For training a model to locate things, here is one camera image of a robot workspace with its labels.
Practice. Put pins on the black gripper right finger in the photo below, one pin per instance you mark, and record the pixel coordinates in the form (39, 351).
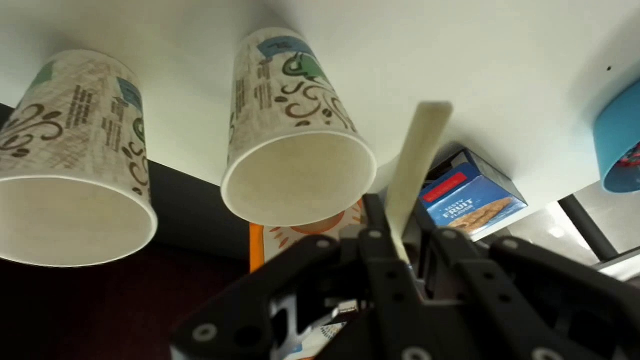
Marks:
(492, 287)

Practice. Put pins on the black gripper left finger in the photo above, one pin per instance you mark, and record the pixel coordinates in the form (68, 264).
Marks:
(380, 280)

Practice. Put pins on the white plastic spoon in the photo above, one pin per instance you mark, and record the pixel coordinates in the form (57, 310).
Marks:
(420, 152)

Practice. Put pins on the blue plastic bowl with candies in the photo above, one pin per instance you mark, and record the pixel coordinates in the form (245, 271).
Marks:
(620, 141)

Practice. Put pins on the paper cup with dark beans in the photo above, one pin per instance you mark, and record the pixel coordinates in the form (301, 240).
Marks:
(286, 107)

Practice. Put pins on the paper cup with red candies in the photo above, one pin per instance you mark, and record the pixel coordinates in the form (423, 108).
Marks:
(73, 132)

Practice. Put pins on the blue cookie box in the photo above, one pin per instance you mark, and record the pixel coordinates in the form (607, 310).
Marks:
(467, 200)

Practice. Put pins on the orange and white snack pouch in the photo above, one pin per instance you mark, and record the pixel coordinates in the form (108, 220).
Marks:
(292, 237)

